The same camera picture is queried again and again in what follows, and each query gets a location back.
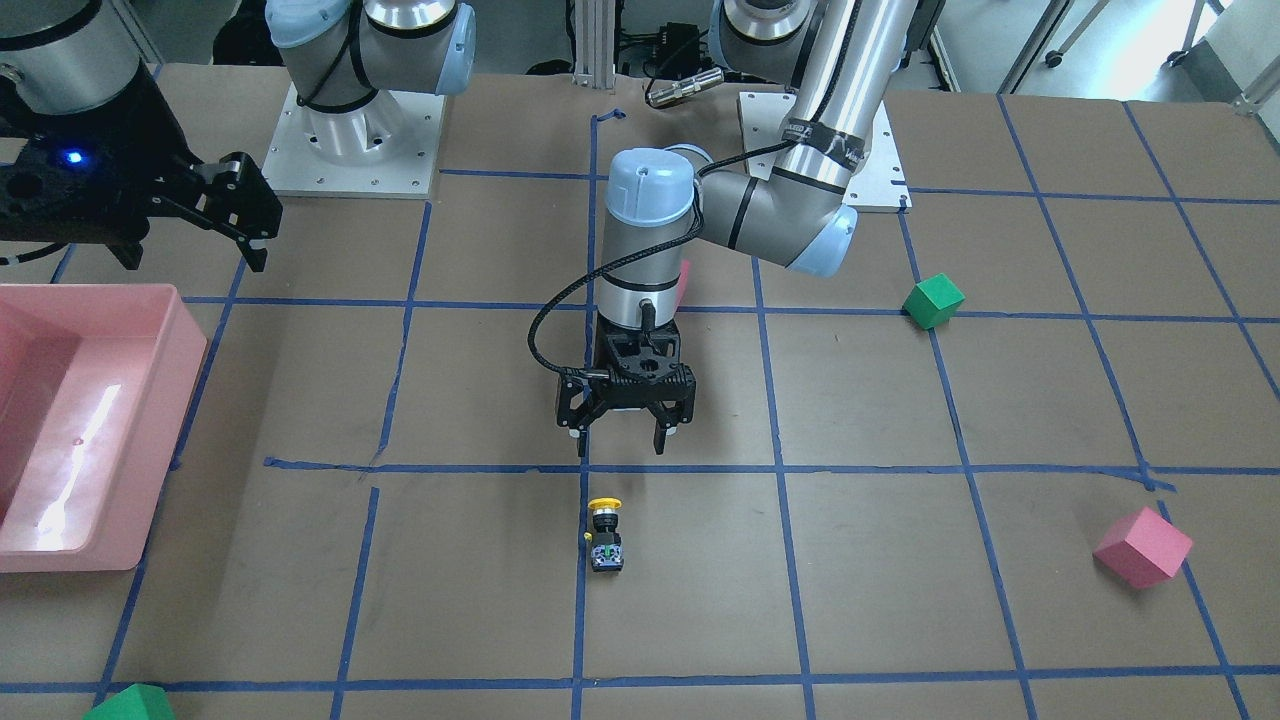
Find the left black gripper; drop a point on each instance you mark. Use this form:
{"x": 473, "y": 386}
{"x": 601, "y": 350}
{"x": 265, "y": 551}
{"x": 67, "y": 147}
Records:
{"x": 574, "y": 398}

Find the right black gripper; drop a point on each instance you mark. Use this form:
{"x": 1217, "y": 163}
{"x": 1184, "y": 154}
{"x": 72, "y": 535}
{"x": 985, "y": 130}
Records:
{"x": 150, "y": 128}

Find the yellow push button switch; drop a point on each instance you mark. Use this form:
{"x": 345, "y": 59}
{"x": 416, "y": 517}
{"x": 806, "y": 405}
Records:
{"x": 605, "y": 548}

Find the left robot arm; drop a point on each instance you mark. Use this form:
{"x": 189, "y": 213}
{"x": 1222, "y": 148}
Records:
{"x": 784, "y": 203}

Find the green cube near left arm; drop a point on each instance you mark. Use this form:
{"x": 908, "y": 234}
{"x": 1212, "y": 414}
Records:
{"x": 933, "y": 301}

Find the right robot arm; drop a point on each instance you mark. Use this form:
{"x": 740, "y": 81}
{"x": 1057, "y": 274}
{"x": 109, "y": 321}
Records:
{"x": 71, "y": 56}

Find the pink cube centre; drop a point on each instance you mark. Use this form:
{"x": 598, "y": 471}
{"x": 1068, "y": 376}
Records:
{"x": 682, "y": 283}

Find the pink cube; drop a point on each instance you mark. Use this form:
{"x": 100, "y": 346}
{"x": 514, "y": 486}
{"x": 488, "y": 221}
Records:
{"x": 682, "y": 283}
{"x": 1144, "y": 548}

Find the pink plastic bin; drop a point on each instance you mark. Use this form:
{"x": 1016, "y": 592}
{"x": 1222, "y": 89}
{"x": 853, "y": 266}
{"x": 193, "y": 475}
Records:
{"x": 96, "y": 385}

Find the green cube near bin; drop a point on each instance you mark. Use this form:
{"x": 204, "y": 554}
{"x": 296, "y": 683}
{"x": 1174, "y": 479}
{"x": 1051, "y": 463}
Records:
{"x": 136, "y": 702}

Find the pink cube far side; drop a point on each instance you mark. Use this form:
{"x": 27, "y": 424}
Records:
{"x": 1144, "y": 548}

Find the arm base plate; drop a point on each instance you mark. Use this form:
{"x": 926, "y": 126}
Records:
{"x": 390, "y": 150}
{"x": 879, "y": 186}

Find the aluminium frame post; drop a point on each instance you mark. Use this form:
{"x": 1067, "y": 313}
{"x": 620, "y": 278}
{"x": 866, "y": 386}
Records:
{"x": 594, "y": 26}

